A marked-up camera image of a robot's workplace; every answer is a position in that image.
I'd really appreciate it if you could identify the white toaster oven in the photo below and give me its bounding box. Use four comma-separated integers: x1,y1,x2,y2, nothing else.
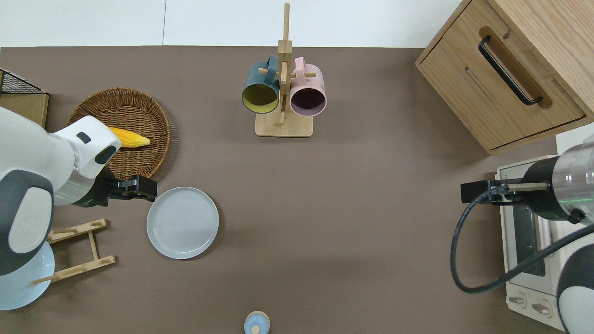
496,154,594,332

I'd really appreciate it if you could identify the wooden drawer cabinet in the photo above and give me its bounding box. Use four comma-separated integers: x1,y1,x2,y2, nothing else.
415,0,594,155

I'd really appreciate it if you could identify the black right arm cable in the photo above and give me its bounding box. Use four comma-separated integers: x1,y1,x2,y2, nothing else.
450,185,594,294

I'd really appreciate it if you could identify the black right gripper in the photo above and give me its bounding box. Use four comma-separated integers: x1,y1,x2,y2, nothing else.
460,179,523,205

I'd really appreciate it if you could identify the wooden mug tree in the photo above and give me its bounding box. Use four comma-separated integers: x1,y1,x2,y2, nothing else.
255,3,314,138

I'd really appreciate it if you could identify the brown wooden board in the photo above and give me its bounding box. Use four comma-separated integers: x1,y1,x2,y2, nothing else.
0,93,50,129

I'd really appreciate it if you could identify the black wire mesh rack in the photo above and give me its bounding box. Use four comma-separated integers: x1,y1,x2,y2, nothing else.
0,69,48,95

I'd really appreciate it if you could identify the dark blue mug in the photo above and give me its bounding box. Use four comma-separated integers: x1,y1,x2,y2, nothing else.
241,55,281,115

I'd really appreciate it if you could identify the pink mug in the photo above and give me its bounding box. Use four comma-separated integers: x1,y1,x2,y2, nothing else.
289,57,327,117

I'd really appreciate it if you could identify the round wicker basket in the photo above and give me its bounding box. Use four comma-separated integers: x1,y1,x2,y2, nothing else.
66,87,171,180

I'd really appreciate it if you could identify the wooden plate rack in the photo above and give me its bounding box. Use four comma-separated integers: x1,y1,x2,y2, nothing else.
30,218,116,285

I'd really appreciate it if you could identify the gray round plate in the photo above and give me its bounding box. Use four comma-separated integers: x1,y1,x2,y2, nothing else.
147,186,220,260

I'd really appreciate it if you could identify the black cabinet handle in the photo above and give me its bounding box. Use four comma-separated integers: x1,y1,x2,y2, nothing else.
478,36,543,106

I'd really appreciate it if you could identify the light blue plate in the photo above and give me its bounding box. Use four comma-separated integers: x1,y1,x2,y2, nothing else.
0,241,55,310

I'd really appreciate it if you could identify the small blue wooden cup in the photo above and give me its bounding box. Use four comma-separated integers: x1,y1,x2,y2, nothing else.
244,310,271,334

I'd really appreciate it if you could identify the yellow corn cob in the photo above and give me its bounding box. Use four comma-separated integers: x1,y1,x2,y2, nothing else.
108,126,151,149

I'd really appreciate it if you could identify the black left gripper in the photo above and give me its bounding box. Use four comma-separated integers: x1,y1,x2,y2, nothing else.
108,174,158,203

